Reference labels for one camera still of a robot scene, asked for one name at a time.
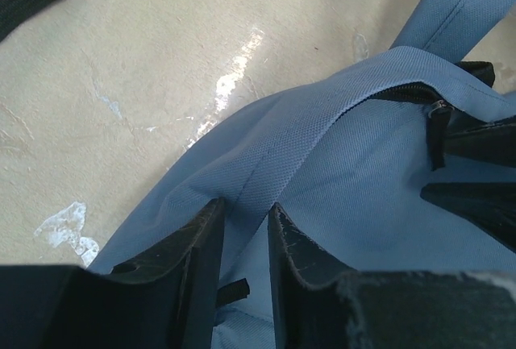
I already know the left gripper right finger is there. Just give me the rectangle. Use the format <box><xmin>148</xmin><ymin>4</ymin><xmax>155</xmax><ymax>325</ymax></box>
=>
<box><xmin>268</xmin><ymin>205</ymin><xmax>515</xmax><ymax>348</ymax></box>

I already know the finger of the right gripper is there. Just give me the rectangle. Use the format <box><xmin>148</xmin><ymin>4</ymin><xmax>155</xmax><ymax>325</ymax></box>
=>
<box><xmin>444</xmin><ymin>116</ymin><xmax>516</xmax><ymax>168</ymax></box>
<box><xmin>420</xmin><ymin>182</ymin><xmax>515</xmax><ymax>251</ymax></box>

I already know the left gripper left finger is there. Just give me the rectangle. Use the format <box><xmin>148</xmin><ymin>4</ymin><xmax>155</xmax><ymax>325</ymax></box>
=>
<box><xmin>1</xmin><ymin>198</ymin><xmax>224</xmax><ymax>348</ymax></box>

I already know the blue student backpack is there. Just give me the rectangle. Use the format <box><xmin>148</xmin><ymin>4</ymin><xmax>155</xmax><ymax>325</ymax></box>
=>
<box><xmin>86</xmin><ymin>0</ymin><xmax>515</xmax><ymax>348</ymax></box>

